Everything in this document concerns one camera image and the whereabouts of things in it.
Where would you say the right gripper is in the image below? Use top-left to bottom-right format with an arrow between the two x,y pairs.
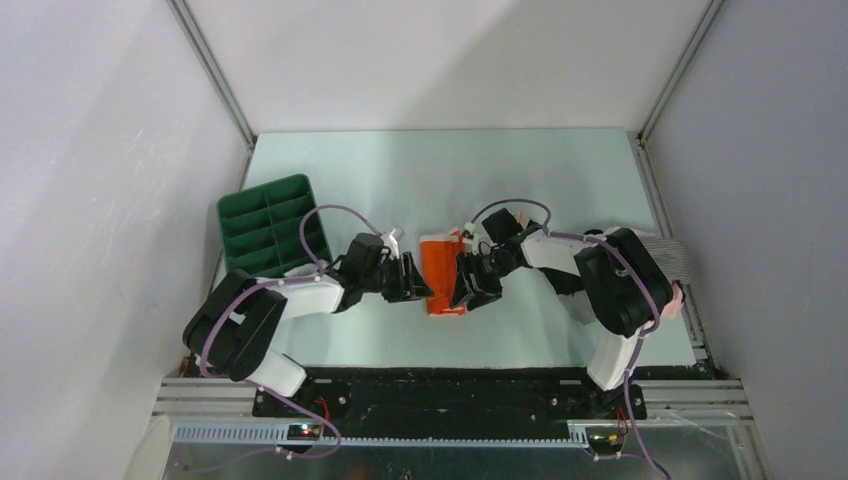
450,249 -> 518,311

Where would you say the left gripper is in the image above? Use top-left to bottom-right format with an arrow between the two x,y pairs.
361,251 -> 434,303

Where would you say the orange underwear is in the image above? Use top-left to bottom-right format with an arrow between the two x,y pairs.
419,228 -> 466,316

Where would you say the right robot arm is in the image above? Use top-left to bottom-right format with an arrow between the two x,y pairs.
451,208 -> 675,418

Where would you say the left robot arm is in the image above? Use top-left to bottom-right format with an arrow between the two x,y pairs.
182,230 -> 434,417

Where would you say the black underwear beige waistband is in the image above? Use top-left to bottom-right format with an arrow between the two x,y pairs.
537,229 -> 607,296

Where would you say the grey underwear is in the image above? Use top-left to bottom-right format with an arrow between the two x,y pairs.
558,290 -> 597,325

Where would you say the pale pink underwear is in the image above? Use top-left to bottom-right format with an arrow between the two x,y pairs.
661,281 -> 685,320

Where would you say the green divided tray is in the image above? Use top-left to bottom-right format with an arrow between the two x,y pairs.
216,174 -> 332,278

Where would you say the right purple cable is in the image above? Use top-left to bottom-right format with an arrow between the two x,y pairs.
470,198 -> 670,478

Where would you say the purple cable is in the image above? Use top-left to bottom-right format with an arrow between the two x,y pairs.
198,203 -> 382,473
470,198 -> 670,478

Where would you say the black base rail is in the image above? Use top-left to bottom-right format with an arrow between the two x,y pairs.
293,367 -> 647,442

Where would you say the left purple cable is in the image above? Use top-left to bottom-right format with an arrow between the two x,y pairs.
198,203 -> 382,473

